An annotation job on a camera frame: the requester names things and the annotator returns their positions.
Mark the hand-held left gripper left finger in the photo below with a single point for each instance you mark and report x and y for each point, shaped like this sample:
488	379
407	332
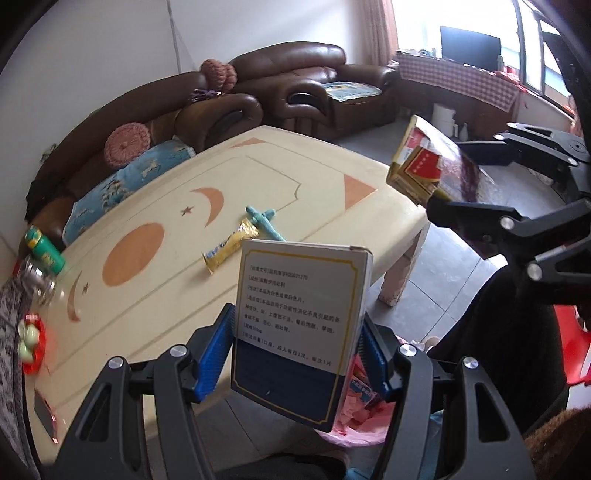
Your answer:
214	355

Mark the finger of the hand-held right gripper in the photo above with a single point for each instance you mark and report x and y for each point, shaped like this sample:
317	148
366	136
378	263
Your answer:
554	147
485	221

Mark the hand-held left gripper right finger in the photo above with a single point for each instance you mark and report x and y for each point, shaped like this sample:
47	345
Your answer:
375	364

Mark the pink trash bag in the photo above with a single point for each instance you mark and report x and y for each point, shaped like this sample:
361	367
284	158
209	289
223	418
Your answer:
360	415

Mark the red gold carton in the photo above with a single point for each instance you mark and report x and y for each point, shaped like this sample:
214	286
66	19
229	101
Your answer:
420	166

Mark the blue white medicine box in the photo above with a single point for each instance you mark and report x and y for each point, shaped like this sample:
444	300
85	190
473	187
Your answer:
295	300

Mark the small white bottle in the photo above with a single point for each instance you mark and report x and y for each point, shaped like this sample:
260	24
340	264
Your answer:
462	131

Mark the black monitor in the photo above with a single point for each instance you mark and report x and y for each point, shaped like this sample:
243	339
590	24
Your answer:
471	46

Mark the yellow snack wrapper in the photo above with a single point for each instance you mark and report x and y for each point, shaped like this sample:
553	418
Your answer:
228	247

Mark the person's dark clothing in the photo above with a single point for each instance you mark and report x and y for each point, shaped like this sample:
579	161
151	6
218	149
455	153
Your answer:
498	332

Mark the white bucket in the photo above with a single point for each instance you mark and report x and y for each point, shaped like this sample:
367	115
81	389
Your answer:
443	117

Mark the red checked tablecloth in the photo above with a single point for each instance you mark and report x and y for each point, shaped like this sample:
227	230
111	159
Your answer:
461	78

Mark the teal plastic toy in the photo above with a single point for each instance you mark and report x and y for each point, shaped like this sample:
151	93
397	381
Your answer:
261	219

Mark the cream coffee table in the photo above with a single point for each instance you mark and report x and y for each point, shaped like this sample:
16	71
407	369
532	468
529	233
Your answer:
161	194

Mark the small red tray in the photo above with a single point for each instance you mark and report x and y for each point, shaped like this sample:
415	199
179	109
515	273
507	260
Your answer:
38	362

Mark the black phone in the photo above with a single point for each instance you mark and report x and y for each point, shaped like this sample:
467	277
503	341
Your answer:
45	410

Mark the blue seat cloth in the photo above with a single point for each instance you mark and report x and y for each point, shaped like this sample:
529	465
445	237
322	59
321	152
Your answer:
351	91

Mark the pale green figurine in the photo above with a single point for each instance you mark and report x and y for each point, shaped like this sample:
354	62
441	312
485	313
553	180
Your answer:
27	339

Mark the glass jar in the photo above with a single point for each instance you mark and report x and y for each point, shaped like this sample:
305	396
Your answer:
39	281

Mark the brown curtain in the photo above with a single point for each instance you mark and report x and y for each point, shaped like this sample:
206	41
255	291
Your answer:
383	27

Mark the blue patterned cushion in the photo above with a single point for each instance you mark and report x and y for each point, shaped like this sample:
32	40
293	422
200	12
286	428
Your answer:
120	184

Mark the green bottle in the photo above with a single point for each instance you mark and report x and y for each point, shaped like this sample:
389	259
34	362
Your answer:
46	251

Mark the brown fuzzy cloth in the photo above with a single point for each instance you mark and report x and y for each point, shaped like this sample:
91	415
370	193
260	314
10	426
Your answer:
563	443

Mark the black white patterned cloth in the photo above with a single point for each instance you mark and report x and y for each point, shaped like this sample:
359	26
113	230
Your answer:
9	378

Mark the round pink cushion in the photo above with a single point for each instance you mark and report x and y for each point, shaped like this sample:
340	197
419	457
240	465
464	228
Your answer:
219	74
127	145

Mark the brown leather armchair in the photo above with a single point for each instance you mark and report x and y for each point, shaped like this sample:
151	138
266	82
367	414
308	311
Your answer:
295	64

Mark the brown leather sofa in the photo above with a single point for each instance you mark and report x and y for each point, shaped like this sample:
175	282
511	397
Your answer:
138	110

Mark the purple tinsel item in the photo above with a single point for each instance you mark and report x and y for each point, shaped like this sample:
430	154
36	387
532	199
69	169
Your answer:
203	94

